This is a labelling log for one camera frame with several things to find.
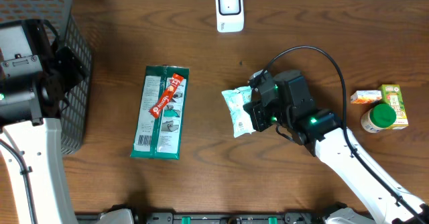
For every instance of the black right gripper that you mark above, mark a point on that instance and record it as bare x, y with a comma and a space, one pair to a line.
258, 110

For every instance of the red Nescafe coffee stick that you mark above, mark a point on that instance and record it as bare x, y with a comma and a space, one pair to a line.
167, 95

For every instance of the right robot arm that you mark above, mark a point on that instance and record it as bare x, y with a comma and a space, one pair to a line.
323, 134

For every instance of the light blue wipes pack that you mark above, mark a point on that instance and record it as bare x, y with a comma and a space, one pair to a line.
235, 100

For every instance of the grey plastic mesh basket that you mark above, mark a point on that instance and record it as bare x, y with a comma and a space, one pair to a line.
58, 13

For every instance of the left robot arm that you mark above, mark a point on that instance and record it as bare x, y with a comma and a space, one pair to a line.
36, 75

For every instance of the green tea carton box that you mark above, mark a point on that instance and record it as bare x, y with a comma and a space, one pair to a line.
392, 95

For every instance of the green white package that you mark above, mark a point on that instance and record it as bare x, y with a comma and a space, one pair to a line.
160, 138

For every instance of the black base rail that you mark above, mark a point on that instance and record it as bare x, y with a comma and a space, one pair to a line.
345, 215

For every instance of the green lid jar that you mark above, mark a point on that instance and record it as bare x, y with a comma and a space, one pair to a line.
378, 118

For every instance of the orange snack packet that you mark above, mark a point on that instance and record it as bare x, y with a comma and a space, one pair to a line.
366, 97

